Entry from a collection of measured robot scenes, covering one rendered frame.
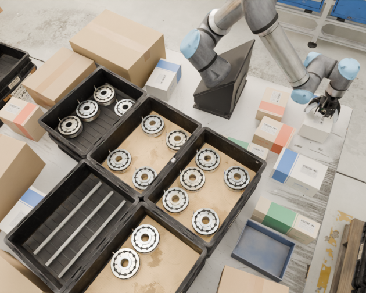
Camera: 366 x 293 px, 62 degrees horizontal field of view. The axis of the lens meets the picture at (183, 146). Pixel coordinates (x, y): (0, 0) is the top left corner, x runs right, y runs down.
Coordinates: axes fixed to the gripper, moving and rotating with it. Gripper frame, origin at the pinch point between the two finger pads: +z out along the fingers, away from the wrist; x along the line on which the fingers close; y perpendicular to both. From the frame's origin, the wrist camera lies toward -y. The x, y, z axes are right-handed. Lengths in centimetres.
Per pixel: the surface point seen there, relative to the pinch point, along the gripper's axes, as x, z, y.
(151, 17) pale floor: -168, 79, -115
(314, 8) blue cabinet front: -24, 45, -141
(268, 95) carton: -25.6, 0.7, -2.5
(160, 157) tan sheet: -56, -5, 54
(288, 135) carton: -10.0, 0.5, 16.2
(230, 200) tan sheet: -22, -5, 59
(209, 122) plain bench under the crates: -48, 8, 20
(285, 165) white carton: -6.7, -1.1, 32.6
